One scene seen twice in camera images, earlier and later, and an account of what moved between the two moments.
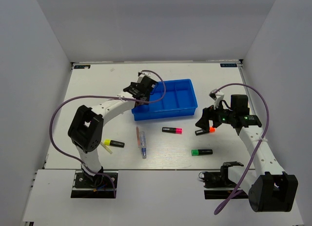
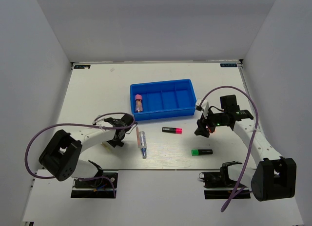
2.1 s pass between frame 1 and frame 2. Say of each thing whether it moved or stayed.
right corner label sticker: stayed
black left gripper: moved
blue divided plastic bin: stayed
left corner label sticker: stayed
